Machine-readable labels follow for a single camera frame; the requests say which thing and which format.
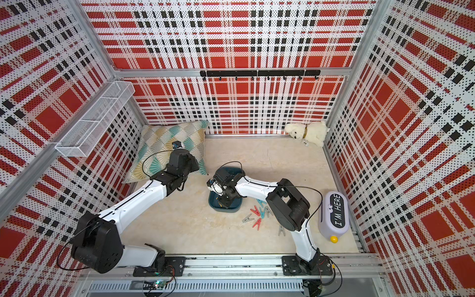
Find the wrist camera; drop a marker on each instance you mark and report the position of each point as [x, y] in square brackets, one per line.
[177, 145]
[214, 187]

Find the grey clothespin centre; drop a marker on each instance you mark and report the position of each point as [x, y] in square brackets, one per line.
[268, 211]

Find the red clothespin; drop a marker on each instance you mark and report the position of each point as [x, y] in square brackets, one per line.
[257, 224]
[255, 211]

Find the white wire mesh shelf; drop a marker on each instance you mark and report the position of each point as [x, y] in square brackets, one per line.
[83, 137]

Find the black hook rail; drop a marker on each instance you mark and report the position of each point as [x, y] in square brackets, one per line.
[262, 73]

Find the teal plastic storage box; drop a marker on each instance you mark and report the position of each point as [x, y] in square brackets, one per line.
[221, 203]

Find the grey clothespin bottom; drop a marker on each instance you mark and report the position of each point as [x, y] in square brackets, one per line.
[281, 231]

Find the aluminium front rail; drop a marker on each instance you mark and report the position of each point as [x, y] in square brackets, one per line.
[266, 266]

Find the grey clothespin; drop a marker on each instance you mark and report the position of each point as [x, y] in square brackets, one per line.
[281, 231]
[268, 211]
[248, 218]

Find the patterned cushion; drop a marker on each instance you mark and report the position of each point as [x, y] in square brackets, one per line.
[156, 144]

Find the red clothespin bottom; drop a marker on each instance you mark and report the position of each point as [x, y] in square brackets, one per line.
[257, 224]

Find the teal clothespin centre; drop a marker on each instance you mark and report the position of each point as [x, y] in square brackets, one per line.
[262, 203]

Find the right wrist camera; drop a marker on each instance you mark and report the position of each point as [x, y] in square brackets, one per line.
[214, 187]

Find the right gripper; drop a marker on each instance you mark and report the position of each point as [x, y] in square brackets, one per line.
[226, 203]

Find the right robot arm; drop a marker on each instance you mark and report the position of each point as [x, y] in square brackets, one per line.
[286, 202]

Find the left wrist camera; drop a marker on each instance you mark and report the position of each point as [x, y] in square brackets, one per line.
[177, 145]

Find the grey clothespin left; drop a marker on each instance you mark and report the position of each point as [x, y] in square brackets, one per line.
[248, 218]

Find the green circuit board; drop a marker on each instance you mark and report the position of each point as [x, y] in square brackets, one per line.
[150, 285]

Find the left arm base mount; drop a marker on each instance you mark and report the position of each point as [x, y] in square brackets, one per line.
[162, 266]

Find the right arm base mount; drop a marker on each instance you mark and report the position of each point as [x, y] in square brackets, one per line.
[295, 266]

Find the white plush dog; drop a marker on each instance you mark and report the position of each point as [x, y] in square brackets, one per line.
[313, 133]

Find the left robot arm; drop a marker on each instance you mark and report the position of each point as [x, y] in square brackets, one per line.
[97, 241]

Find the red clothespin left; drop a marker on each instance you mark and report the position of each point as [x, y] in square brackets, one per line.
[255, 211]

